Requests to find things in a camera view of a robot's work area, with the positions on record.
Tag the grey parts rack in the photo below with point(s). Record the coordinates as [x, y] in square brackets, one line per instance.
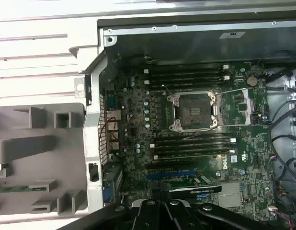
[71, 155]

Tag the green motherboard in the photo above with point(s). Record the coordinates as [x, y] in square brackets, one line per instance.
[253, 148]

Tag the CPU socket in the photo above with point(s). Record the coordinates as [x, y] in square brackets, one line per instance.
[191, 112]

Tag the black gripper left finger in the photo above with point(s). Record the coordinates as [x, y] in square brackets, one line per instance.
[143, 215]

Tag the metal drive cage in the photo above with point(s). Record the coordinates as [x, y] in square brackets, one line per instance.
[294, 119]

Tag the blue expansion slot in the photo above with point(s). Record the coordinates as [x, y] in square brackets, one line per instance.
[172, 176]

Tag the round coin battery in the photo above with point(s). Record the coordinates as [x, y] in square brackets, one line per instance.
[251, 81]

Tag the black open PC case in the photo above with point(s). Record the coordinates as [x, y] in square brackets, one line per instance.
[91, 134]

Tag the black graphics card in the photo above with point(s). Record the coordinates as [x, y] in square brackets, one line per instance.
[196, 188]

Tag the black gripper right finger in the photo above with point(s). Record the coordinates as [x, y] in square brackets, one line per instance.
[186, 215]

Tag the metal socket cover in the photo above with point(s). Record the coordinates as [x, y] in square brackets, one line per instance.
[249, 106]

